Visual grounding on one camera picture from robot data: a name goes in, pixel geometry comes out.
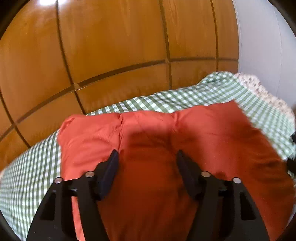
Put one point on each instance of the red quilted puffer jacket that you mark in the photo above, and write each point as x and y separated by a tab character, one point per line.
148	200

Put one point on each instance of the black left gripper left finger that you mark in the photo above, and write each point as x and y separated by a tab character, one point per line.
54	219

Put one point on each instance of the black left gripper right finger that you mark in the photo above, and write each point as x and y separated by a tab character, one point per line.
225	211

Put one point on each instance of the wooden wardrobe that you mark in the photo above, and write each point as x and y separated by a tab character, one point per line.
60	58

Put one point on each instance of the green checkered bed sheet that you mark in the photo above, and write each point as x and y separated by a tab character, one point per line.
26	180

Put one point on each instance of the floral bed cover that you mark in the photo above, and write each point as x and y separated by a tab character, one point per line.
253	83

